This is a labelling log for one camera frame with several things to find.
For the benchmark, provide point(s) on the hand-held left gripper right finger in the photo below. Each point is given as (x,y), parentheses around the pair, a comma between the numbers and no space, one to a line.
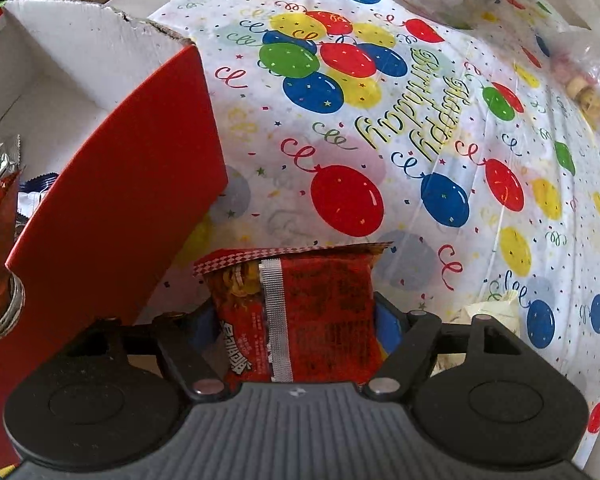
(391,330)

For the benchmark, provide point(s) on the balloon printed tablecloth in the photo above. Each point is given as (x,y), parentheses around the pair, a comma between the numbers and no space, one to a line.
(430,135)

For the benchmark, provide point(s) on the red cardboard box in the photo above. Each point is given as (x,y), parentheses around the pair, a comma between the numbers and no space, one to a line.
(120,185)

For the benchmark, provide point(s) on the cream snack packet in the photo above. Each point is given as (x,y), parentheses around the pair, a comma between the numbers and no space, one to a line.
(497,310)

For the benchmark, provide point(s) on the clear plastic bag with rolls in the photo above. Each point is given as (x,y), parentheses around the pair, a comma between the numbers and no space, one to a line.
(580,50)

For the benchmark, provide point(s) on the small round yellow rolls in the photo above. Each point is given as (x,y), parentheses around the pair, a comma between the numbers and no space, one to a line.
(587,97)

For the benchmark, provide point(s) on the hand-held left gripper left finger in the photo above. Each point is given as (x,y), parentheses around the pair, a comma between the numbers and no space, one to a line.
(202,332)

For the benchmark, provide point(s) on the blue white snack packet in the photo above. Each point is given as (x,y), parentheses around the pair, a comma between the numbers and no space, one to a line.
(32,200)

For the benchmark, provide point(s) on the silver foil packet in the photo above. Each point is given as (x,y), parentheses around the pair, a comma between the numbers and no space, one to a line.
(2,157)

